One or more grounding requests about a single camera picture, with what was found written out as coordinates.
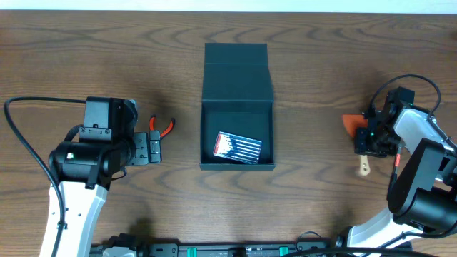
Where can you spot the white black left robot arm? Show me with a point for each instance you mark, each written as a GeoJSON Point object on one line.
{"type": "Point", "coordinates": [85, 170]}

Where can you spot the small hammer red black handle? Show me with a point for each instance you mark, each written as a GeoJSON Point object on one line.
{"type": "Point", "coordinates": [396, 164]}

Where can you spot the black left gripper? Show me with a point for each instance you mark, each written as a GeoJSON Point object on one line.
{"type": "Point", "coordinates": [154, 146]}

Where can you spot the blue drill bit set case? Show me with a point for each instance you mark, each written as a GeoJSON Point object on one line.
{"type": "Point", "coordinates": [237, 148]}

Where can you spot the orange scraper wooden handle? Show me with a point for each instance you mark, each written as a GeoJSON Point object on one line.
{"type": "Point", "coordinates": [351, 122]}

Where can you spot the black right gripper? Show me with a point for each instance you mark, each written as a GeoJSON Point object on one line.
{"type": "Point", "coordinates": [362, 148]}

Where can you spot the black open gift box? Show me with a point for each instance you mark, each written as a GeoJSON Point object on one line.
{"type": "Point", "coordinates": [237, 98]}

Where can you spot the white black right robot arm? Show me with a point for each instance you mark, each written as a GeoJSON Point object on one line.
{"type": "Point", "coordinates": [422, 189]}

